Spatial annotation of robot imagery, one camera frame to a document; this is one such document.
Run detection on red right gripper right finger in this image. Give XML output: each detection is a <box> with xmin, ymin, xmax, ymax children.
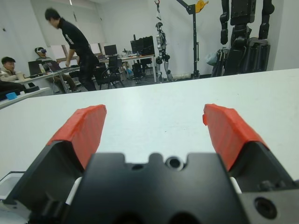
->
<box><xmin>202</xmin><ymin>104</ymin><xmax>295</xmax><ymax>194</ymax></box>

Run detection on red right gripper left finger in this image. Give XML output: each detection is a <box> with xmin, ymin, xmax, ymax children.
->
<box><xmin>4</xmin><ymin>104</ymin><xmax>107</xmax><ymax>219</ymax></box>

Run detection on black office chair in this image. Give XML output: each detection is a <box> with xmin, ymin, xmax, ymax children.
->
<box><xmin>107</xmin><ymin>55</ymin><xmax>124</xmax><ymax>70</ymax></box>
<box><xmin>93</xmin><ymin>66</ymin><xmax>126</xmax><ymax>91</ymax></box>

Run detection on white side table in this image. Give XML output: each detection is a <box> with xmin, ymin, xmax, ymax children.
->
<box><xmin>0</xmin><ymin>87</ymin><xmax>51</xmax><ymax>110</ymax></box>

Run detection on grey work desk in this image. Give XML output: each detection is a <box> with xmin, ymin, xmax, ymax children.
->
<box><xmin>17</xmin><ymin>66</ymin><xmax>81</xmax><ymax>94</ymax></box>

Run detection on folded black chairs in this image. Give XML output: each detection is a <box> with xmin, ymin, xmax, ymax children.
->
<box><xmin>211</xmin><ymin>48</ymin><xmax>232</xmax><ymax>77</ymax></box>

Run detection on laptop with purple screen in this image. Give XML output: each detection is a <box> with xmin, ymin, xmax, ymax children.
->
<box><xmin>46</xmin><ymin>61</ymin><xmax>62</xmax><ymax>72</ymax></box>

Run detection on pale blue plastic bag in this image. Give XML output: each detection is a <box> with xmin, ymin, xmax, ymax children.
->
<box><xmin>205</xmin><ymin>51</ymin><xmax>218</xmax><ymax>66</ymax></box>

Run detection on dark open laptop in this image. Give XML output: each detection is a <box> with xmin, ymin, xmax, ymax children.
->
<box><xmin>28</xmin><ymin>60</ymin><xmax>45</xmax><ymax>77</ymax></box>

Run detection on black computer monitor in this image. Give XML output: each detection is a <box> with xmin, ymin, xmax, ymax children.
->
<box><xmin>103</xmin><ymin>44</ymin><xmax>118</xmax><ymax>57</ymax></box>

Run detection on large black case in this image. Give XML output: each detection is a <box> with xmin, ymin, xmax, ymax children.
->
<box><xmin>247</xmin><ymin>38</ymin><xmax>271</xmax><ymax>72</ymax></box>

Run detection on person in black turtleneck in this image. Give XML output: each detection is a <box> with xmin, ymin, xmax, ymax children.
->
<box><xmin>44</xmin><ymin>8</ymin><xmax>100</xmax><ymax>92</ymax></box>

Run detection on person wearing VR headset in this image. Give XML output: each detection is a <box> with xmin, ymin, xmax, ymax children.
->
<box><xmin>34</xmin><ymin>47</ymin><xmax>81</xmax><ymax>93</ymax></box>

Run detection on white office desk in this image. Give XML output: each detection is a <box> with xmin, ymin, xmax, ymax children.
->
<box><xmin>98</xmin><ymin>53</ymin><xmax>157</xmax><ymax>84</ymax></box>

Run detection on black jacket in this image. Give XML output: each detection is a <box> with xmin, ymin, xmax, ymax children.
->
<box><xmin>0</xmin><ymin>80</ymin><xmax>26</xmax><ymax>101</ymax></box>

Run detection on black gantry stand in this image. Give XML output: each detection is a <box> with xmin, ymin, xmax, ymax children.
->
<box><xmin>175</xmin><ymin>0</ymin><xmax>201</xmax><ymax>79</ymax></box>

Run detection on black equipment cases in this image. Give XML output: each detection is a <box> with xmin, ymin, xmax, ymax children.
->
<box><xmin>130</xmin><ymin>35</ymin><xmax>154</xmax><ymax>56</ymax></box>

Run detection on person in beige jacket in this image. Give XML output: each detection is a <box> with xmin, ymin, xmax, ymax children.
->
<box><xmin>0</xmin><ymin>56</ymin><xmax>25</xmax><ymax>84</ymax></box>

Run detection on silver humanoid robot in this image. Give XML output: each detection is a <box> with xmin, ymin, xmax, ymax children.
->
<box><xmin>155</xmin><ymin>22</ymin><xmax>174</xmax><ymax>84</ymax></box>

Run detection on black humanoid robot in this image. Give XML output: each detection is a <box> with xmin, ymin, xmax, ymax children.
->
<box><xmin>219</xmin><ymin>0</ymin><xmax>273</xmax><ymax>70</ymax></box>

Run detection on yellow hoist winch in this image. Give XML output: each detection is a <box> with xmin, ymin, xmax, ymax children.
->
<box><xmin>195</xmin><ymin>0</ymin><xmax>209</xmax><ymax>14</ymax></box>

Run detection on red hook with straps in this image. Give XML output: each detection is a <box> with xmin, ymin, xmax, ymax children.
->
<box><xmin>153</xmin><ymin>0</ymin><xmax>162</xmax><ymax>21</ymax></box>

